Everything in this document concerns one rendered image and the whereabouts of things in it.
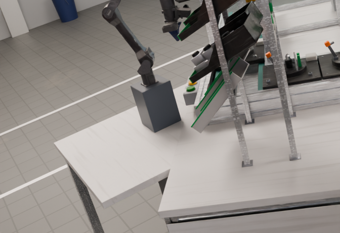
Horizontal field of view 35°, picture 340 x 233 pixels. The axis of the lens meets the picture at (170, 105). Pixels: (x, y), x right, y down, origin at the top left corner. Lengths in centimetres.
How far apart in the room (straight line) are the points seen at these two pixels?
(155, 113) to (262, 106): 46
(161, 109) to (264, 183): 70
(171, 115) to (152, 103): 11
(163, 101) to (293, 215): 83
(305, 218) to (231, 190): 26
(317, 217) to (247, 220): 23
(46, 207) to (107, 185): 184
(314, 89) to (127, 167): 81
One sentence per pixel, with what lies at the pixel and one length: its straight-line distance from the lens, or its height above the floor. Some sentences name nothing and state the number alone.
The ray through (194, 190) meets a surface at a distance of 189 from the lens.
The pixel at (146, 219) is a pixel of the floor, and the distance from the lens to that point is 338.
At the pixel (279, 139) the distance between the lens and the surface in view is 208.
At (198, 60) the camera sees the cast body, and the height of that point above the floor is 124.
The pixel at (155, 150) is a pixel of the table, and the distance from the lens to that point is 223.
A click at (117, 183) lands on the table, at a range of 208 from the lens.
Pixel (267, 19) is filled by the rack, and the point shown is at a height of 137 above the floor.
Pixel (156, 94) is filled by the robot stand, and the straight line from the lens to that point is 232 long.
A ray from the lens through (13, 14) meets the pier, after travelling 961.
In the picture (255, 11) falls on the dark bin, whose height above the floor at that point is 134.
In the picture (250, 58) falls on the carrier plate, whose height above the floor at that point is 97.
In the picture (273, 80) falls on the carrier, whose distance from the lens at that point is 231.
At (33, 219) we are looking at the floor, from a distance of 384.
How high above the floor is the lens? 188
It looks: 23 degrees down
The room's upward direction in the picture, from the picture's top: 16 degrees counter-clockwise
